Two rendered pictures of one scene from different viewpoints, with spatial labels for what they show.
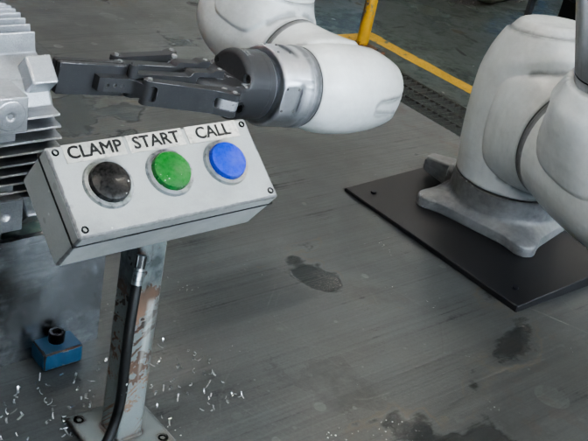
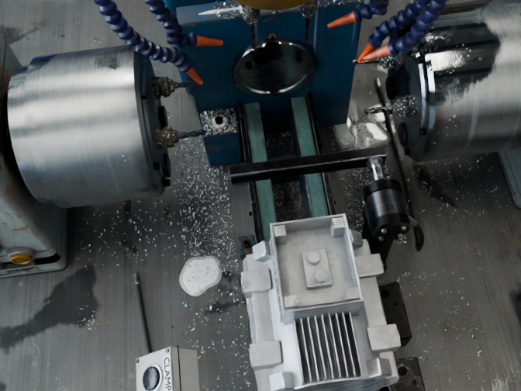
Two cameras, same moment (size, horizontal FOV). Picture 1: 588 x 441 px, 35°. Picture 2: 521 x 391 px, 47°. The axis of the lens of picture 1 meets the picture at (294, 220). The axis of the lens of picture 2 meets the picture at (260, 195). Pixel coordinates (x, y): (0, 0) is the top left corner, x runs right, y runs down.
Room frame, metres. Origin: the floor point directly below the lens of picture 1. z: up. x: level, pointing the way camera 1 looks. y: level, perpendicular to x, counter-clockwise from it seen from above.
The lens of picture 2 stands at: (0.79, 0.12, 1.86)
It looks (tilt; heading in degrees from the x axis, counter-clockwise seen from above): 63 degrees down; 133
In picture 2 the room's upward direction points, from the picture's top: 5 degrees counter-clockwise
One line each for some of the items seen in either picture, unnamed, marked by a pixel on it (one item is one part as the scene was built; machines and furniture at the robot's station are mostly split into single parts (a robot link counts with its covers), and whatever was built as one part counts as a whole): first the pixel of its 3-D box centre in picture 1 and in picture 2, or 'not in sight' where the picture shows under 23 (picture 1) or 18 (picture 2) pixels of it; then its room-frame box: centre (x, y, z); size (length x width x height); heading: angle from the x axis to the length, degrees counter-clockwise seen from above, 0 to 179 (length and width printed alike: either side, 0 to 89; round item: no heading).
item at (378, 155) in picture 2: not in sight; (307, 166); (0.53, 0.53, 1.02); 0.26 x 0.04 x 0.03; 45
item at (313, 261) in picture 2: not in sight; (314, 270); (0.66, 0.36, 1.11); 0.12 x 0.11 x 0.07; 135
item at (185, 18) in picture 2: not in sight; (270, 57); (0.32, 0.70, 0.97); 0.30 x 0.11 x 0.34; 45
